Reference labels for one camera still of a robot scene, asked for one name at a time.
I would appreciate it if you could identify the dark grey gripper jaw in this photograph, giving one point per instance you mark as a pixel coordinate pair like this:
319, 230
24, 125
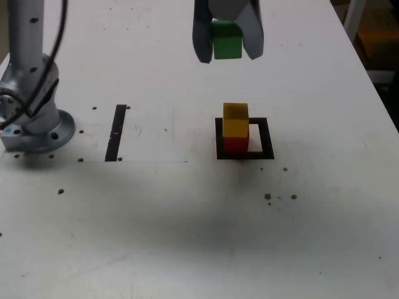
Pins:
202, 37

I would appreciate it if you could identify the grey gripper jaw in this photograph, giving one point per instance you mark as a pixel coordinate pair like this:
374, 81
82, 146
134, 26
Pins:
254, 34

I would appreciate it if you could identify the green cube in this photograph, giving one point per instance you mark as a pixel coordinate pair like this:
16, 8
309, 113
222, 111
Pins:
227, 43

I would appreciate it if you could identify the yellow cube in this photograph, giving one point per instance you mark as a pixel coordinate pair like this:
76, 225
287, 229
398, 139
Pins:
235, 124

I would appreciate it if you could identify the red cube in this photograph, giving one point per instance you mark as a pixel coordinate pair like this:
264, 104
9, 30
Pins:
237, 144

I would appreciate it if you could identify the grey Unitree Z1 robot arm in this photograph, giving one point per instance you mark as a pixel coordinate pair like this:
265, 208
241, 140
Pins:
34, 93

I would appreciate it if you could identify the black tape square outline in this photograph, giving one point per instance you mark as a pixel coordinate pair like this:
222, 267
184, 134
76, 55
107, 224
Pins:
268, 140

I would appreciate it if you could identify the yellow box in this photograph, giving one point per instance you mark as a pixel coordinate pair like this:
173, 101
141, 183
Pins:
378, 40

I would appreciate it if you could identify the black tape strip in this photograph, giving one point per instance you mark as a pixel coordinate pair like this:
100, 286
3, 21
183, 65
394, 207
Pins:
113, 143

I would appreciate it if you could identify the white metal frame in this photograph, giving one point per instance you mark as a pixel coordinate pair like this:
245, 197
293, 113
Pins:
353, 18

